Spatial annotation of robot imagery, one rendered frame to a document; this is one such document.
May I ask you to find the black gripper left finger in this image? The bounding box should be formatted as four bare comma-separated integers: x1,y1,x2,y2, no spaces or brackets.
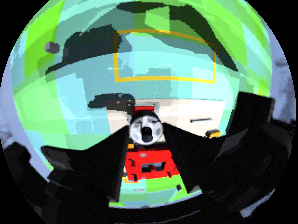
40,124,129,204

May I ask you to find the yellow rectangular outline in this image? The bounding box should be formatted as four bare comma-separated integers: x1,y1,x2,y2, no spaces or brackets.
113,28,217,84

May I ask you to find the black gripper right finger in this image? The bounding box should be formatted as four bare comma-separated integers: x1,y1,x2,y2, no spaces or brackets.
162,121,249,194

